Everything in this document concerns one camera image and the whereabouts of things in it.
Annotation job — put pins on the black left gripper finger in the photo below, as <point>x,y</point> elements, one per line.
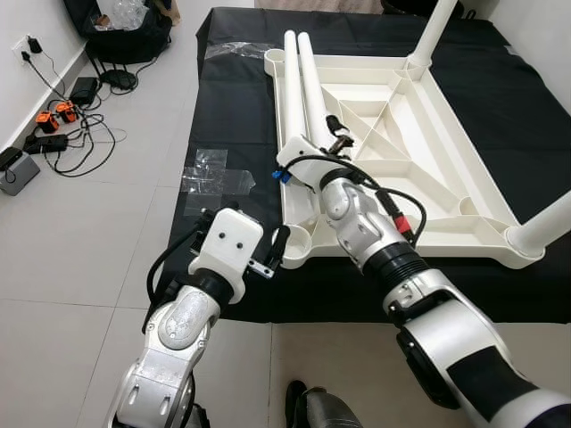
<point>280,245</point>

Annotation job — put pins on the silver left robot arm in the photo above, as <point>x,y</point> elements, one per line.
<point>169,339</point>

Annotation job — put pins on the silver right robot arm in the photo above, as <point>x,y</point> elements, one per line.
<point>446,330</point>

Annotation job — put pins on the white plastic children table top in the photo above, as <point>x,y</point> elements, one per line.
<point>401,160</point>

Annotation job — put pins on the black tablecloth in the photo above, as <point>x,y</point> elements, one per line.
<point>232,267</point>

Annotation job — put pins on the clear tape strip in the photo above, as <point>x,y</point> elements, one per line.
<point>234,51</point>

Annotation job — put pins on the black wok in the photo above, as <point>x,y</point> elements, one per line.
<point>424,6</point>

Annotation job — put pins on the grey right robot foot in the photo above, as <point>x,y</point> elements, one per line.
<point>330,410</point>

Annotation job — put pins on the grey robot foot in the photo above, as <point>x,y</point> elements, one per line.
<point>196,417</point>
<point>330,410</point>

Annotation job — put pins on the grey left robot foot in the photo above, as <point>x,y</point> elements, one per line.
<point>196,417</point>

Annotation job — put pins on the black round device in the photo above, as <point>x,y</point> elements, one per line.
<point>119,80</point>

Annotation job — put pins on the clear plastic bag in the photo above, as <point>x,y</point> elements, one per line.
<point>120,13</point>

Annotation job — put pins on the black power strip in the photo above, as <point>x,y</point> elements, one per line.
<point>46,144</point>

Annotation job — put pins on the orange black device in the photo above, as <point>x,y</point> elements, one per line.
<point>46,122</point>
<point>67,112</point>

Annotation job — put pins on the black power adapter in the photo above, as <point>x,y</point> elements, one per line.
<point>85,91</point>

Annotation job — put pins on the grey box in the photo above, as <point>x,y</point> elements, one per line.
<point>18,174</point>

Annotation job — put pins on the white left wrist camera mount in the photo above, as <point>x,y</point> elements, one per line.
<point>225,245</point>

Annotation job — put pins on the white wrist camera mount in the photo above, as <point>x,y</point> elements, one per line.
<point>225,245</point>
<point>303,165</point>

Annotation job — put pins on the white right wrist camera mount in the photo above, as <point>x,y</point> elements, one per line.
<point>303,165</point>

